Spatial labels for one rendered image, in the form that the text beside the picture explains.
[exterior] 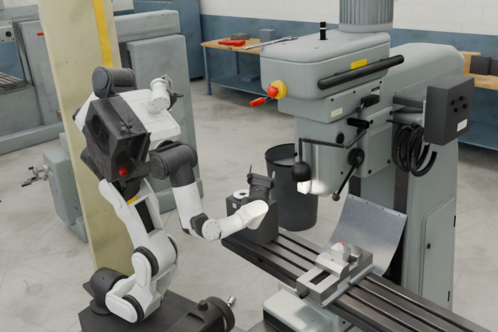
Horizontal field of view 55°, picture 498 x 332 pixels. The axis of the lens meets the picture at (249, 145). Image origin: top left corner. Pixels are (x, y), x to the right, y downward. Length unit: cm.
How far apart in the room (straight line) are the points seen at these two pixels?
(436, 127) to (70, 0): 213
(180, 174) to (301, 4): 595
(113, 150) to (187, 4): 743
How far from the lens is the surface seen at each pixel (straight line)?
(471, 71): 560
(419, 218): 226
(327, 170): 178
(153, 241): 211
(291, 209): 401
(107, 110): 179
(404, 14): 649
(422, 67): 213
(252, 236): 228
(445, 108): 177
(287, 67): 157
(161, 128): 179
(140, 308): 238
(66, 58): 306
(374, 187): 227
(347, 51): 165
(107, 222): 345
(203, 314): 243
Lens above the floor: 218
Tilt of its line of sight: 22 degrees down
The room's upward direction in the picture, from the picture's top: 4 degrees counter-clockwise
